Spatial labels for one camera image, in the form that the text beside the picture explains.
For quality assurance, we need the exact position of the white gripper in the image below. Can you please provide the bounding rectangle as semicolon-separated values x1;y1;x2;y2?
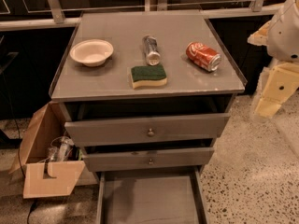
248;0;299;118

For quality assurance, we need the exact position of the green yellow sponge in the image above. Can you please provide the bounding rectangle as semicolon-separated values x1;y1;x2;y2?
131;64;167;89

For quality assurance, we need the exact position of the grey drawer cabinet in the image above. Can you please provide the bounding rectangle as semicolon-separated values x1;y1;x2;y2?
49;9;248;173

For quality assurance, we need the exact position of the grey top drawer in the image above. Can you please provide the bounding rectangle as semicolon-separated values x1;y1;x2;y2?
65;113;230;147

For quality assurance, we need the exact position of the grey drawer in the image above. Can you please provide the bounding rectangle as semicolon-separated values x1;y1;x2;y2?
83;147;214;172
65;113;230;147
95;167;210;224

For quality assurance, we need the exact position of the grey bottom drawer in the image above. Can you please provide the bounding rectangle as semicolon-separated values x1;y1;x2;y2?
95;167;210;224

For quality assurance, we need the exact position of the grey middle drawer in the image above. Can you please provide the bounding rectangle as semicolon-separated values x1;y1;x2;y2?
83;147;214;172

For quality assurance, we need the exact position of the red cola can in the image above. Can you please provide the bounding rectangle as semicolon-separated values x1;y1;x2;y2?
186;42;221;72

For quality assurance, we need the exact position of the silver slim can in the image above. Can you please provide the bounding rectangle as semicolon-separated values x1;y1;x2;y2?
142;35;161;66

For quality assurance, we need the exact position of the white paper bowl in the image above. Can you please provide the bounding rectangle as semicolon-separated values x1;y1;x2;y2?
69;39;114;67

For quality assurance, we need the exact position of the clear plastic bottle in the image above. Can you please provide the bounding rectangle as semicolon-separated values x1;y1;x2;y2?
48;136;74;161

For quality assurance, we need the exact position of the cardboard box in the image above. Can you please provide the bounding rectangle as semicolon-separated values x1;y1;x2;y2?
9;102;97;199

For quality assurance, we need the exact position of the metal railing frame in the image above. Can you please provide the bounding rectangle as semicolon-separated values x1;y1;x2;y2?
0;0;285;31

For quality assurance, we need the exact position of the black floor cable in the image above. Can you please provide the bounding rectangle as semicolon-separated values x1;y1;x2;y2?
1;87;38;224

